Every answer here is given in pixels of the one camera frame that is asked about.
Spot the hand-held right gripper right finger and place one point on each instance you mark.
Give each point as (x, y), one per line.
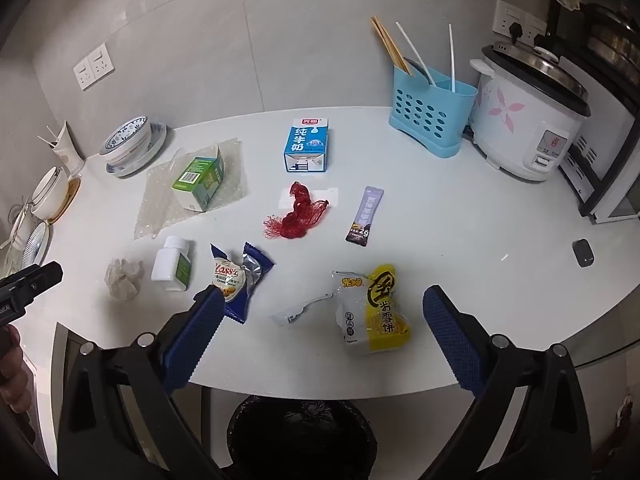
(450, 340)

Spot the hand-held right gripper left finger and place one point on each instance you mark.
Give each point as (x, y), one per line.
(195, 340)

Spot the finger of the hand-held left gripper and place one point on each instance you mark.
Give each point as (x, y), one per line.
(35, 280)

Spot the yellow rice cracker packet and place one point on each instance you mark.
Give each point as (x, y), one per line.
(380, 310)

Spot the white pill bottle green label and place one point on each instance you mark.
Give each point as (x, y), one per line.
(167, 262)

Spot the blue snack wrapper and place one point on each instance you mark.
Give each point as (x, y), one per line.
(245, 272)

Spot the white tissue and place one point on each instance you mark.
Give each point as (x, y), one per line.
(123, 280)

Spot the small white plastic wrapper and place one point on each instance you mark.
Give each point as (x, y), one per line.
(295, 314)

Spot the clear bubble wrap sheet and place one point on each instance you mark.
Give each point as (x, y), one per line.
(155, 210)

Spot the bin with black bag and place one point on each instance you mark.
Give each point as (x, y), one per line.
(300, 440)

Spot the purple sachet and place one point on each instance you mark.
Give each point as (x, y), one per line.
(365, 215)

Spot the red mesh net bag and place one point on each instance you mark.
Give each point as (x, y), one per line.
(297, 217)

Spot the green medicine box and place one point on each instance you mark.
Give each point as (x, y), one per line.
(197, 180)

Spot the blue white milk carton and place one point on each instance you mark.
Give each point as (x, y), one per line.
(306, 145)

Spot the person's left hand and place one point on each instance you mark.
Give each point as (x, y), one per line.
(11, 370)

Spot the blue striped plate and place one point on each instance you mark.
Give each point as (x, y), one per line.
(37, 247)

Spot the large white bowl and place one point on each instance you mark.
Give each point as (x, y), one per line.
(50, 195)

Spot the white cup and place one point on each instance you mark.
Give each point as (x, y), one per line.
(67, 152)

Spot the white stick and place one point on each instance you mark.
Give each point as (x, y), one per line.
(52, 132)
(47, 141)

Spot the small black object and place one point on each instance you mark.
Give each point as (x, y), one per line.
(583, 252)

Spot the blue patterned bowl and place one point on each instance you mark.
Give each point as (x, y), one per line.
(122, 132)

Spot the blue patterned plate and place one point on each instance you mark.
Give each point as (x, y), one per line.
(159, 140)

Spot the blue utensil holder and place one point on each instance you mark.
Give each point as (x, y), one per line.
(430, 110)

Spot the white flowered rice cooker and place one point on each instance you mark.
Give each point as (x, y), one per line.
(520, 120)

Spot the metal spoon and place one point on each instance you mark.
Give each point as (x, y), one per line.
(417, 67)

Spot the white chopstick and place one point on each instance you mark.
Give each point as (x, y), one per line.
(451, 55)
(412, 50)

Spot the wooden chopstick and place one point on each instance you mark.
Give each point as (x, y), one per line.
(393, 44)
(387, 45)

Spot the black plug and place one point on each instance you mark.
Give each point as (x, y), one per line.
(516, 34)

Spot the black metal rack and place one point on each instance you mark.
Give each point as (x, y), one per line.
(555, 20)

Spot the metal pot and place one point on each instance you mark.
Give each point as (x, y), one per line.
(612, 45)

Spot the white wall socket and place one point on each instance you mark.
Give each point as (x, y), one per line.
(84, 74)
(102, 62)

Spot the white socket with switch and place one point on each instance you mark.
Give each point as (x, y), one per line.
(507, 15)

